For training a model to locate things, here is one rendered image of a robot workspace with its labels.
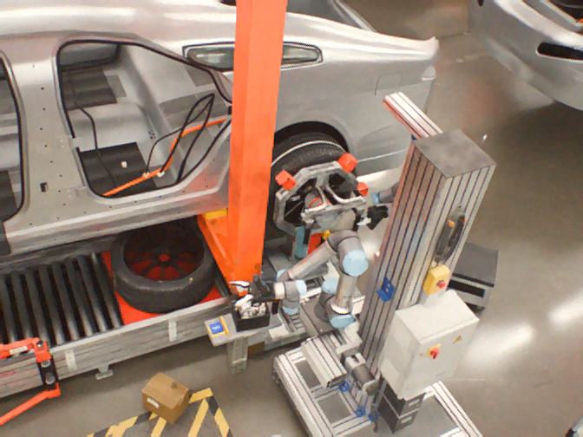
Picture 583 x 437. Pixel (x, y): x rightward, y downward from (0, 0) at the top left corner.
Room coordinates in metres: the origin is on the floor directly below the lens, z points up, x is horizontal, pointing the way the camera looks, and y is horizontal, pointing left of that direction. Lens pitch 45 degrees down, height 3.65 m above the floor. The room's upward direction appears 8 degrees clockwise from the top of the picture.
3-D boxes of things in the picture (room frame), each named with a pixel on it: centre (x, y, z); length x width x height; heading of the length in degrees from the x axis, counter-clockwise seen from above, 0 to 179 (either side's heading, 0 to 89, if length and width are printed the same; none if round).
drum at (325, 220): (3.04, -0.17, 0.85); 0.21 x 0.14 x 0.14; 30
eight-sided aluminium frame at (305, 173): (3.11, -0.13, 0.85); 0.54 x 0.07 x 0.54; 120
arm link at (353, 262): (2.15, -0.30, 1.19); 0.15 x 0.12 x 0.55; 19
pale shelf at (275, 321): (2.41, 0.20, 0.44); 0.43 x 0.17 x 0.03; 120
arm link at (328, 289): (2.27, -0.26, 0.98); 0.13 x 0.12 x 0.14; 19
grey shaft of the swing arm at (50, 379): (2.02, 1.25, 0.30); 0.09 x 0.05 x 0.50; 120
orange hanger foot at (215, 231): (2.92, 0.42, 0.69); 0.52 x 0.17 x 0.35; 30
